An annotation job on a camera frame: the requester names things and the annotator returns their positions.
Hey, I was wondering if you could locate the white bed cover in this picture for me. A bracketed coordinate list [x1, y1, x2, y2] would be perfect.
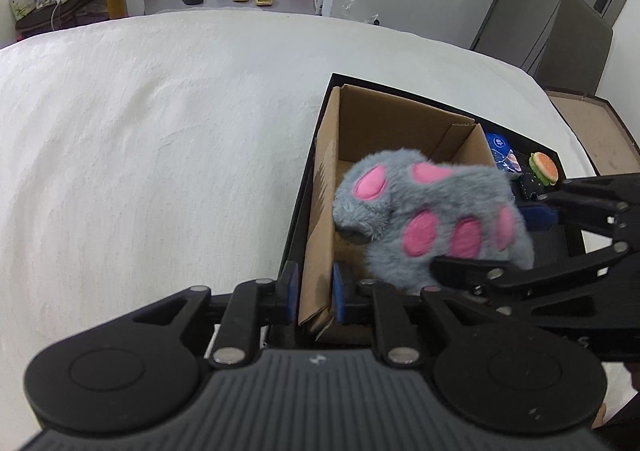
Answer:
[1, 9, 592, 450]

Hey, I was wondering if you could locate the hamburger plush toy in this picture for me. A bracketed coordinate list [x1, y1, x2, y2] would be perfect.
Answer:
[528, 152, 559, 186]

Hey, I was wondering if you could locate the grey pink paw plush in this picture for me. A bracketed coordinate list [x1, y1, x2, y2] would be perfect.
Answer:
[332, 148, 535, 294]

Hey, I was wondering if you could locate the flat brown cardboard lid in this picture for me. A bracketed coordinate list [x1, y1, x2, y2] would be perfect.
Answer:
[546, 90, 640, 176]

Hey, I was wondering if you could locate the grey leaning board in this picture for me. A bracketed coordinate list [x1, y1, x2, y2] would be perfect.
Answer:
[534, 0, 613, 94]

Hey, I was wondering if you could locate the blue tissue pack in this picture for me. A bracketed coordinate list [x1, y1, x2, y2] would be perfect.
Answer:
[485, 132, 522, 174]

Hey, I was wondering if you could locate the brown cardboard box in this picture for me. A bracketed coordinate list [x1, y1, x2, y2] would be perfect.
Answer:
[297, 82, 507, 337]

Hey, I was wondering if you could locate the black tray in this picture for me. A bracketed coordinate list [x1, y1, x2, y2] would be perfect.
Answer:
[283, 74, 585, 346]

